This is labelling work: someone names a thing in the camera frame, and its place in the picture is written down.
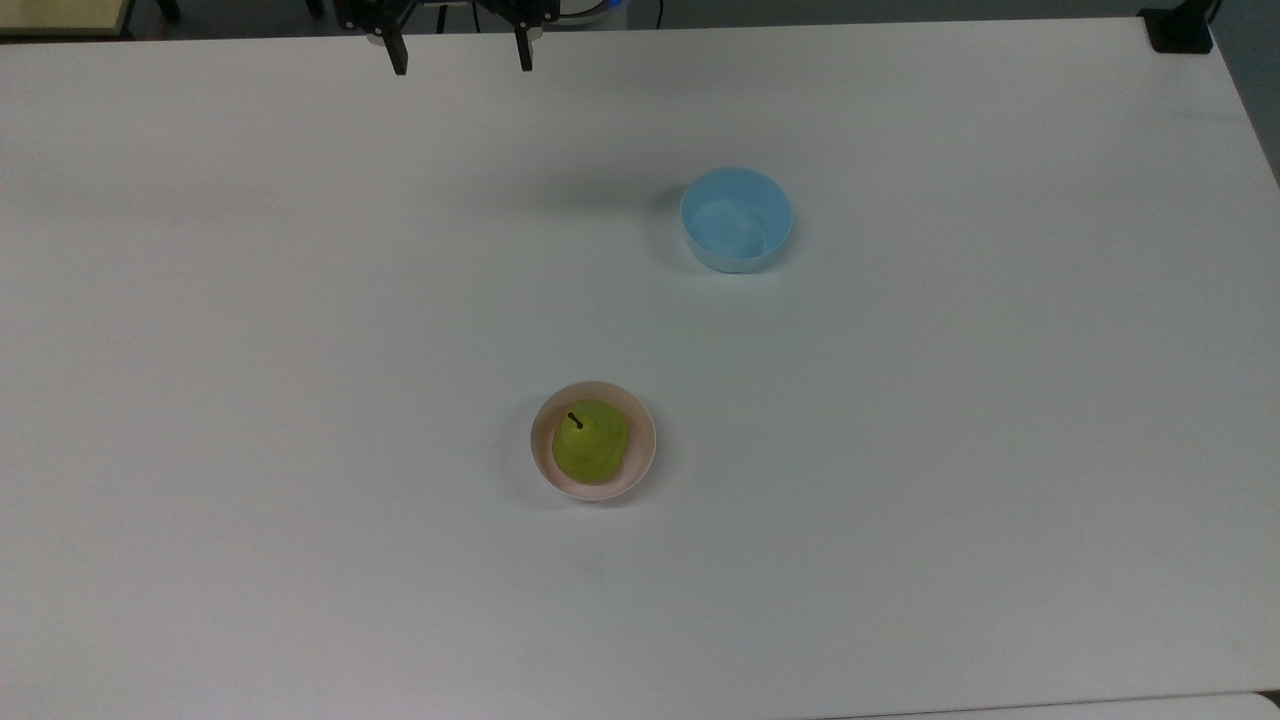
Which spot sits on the yellow wooden table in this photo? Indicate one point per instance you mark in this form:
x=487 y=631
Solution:
x=60 y=15

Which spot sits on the pink bowl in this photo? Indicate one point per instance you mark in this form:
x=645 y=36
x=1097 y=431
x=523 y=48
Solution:
x=643 y=440

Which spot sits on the black table clamp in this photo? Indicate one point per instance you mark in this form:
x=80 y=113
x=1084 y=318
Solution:
x=1178 y=30

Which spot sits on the light blue bowl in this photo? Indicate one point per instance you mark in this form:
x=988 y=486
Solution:
x=736 y=220

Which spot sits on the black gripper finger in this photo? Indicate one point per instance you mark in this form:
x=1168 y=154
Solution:
x=524 y=50
x=398 y=55

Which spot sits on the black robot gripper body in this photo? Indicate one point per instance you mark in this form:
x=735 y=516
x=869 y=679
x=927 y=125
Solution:
x=505 y=10

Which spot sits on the green pear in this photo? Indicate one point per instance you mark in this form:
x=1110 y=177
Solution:
x=590 y=442

